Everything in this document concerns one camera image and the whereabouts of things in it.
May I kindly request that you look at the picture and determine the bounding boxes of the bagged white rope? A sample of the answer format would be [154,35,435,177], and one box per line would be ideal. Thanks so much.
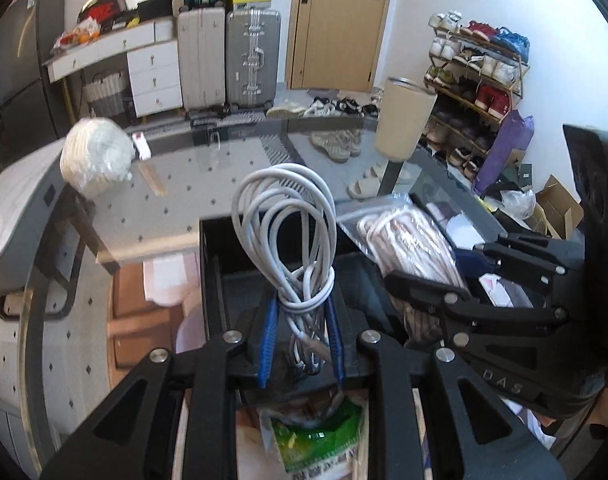
[336,205,472,351]

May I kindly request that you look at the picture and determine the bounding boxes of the small white remote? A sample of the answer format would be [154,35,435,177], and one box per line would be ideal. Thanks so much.
[132,131,151,162]

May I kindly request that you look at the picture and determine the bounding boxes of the green paper bag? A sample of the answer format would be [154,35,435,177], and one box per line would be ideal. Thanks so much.
[499,166,534,192]

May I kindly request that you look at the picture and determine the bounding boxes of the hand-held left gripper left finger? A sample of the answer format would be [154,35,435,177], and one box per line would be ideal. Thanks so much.
[41,292,281,480]

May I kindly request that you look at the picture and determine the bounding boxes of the black handbag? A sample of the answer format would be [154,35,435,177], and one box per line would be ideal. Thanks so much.
[136,0,173,22]

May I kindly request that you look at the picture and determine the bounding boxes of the metal shoe rack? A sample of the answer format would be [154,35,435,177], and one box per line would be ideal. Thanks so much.
[423,10,531,181]

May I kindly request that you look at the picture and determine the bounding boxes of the purple bag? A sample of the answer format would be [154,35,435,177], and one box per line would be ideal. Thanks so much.
[473,110,535,196]

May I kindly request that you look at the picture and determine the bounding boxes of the bagged white yarn ball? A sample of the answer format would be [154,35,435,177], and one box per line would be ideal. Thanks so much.
[60,117,135,198]

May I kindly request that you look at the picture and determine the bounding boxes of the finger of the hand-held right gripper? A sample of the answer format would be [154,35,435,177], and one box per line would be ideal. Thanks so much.
[471,233,586,280]
[384,269,571,349]

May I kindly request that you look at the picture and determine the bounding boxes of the silver suitcase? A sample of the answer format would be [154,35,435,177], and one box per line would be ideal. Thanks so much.
[225,7,282,111]

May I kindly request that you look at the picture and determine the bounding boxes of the beige suitcase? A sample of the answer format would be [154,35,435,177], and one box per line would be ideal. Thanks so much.
[177,6,228,113]

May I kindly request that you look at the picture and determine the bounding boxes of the bag of fruit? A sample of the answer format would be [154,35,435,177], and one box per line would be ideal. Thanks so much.
[54,17,102,51]

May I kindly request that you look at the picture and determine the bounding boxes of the wooden door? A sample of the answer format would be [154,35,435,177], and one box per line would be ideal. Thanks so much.
[285,0,397,93]

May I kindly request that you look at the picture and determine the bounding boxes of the grey diamond pattern rug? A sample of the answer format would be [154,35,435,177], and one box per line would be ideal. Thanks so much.
[0,130,295,411]

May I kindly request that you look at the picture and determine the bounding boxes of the black storage box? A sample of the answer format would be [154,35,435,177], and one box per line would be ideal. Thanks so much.
[199,215,415,393]

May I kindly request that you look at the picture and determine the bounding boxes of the black sandals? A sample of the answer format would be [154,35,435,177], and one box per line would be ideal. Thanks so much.
[336,97,379,117]

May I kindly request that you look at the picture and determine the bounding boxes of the pair of chunky pale sneakers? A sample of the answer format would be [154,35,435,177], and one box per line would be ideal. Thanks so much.
[311,129,363,163]

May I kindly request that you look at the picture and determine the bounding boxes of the green plastic bag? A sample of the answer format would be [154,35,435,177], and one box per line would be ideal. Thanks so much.
[259,395,367,480]

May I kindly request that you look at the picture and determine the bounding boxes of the pair of beige slippers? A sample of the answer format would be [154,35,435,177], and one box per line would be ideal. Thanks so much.
[348,165,412,200]

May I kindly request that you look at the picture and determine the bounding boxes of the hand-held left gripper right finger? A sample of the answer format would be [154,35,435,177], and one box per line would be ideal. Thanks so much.
[325,295,567,480]

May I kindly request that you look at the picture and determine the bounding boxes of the beige sneaker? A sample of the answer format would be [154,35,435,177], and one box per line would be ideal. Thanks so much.
[266,100,309,119]

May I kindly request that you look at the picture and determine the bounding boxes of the brown cardboard box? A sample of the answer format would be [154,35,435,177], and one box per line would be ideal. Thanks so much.
[534,175,585,238]

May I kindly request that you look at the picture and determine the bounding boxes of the grey cable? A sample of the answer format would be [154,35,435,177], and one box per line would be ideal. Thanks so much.
[231,162,337,378]

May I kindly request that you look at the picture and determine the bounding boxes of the white desk with drawers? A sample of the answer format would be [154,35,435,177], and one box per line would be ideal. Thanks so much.
[44,17,185,121]

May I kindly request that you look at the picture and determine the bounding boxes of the grey refrigerator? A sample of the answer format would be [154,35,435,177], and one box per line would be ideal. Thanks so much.
[0,0,74,161]

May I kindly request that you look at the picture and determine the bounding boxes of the wicker laundry basket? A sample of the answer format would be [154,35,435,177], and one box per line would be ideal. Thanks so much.
[82,72,129,118]

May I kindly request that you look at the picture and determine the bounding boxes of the red and black shoe box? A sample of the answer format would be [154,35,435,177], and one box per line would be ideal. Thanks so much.
[78,0,129,26]

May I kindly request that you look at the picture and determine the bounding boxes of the beige tumbler cup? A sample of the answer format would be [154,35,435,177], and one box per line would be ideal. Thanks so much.
[375,76,439,162]

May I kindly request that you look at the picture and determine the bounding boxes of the white and black sneakers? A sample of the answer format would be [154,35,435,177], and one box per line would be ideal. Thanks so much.
[304,99,339,117]

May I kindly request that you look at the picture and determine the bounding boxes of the white plastic bag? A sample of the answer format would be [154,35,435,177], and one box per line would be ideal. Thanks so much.
[499,187,537,218]

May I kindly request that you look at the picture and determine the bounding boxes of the collection of assorted shoes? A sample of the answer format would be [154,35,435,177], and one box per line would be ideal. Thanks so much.
[426,10,531,178]

